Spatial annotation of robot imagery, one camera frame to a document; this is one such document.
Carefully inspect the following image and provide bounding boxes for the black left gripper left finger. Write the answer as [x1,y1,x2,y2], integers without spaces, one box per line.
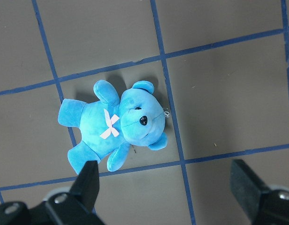
[45,161,100,225]

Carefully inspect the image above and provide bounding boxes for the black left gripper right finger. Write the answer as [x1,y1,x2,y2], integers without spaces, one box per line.
[230,159,289,225]

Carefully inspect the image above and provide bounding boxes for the blue teddy bear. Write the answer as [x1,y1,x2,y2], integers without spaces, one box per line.
[58,80,167,174]

